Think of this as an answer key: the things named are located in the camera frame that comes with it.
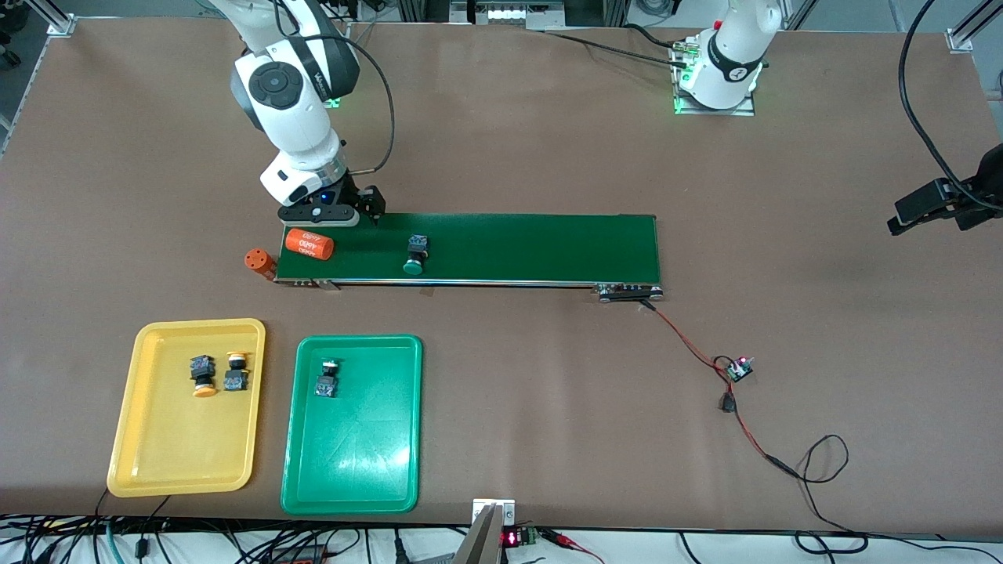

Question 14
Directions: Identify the black cable across table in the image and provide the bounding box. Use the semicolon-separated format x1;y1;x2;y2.
541;23;694;70

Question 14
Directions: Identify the black cable with plug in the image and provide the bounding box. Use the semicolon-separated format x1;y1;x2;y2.
135;496;170;559

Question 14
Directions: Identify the white lit device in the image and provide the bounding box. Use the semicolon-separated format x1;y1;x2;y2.
469;0;567;26

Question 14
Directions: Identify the green belt conveyor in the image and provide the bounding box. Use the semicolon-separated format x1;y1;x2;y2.
273;210;665;303

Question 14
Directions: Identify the yellow plastic tray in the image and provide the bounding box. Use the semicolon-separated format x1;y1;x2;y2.
107;318;266;498

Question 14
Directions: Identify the red alligator clip lead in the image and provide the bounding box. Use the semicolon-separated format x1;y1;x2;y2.
541;529;604;564

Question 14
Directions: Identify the green plastic tray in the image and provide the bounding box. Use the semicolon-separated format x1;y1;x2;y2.
281;334;423;515

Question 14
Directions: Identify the aluminium corner profile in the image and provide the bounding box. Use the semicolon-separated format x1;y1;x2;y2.
31;0;78;37
947;0;1003;54

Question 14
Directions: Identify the aluminium frame rack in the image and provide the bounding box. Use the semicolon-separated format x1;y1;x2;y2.
396;0;628;32

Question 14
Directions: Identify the red black wire pair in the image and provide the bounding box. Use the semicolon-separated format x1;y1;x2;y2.
639;300;800;479

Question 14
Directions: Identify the thin black looped cable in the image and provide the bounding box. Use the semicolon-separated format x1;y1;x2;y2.
793;435;871;557

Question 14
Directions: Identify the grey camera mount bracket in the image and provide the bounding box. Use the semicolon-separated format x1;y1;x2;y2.
451;498;516;564

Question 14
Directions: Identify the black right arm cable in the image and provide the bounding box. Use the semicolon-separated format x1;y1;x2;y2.
270;0;396;177

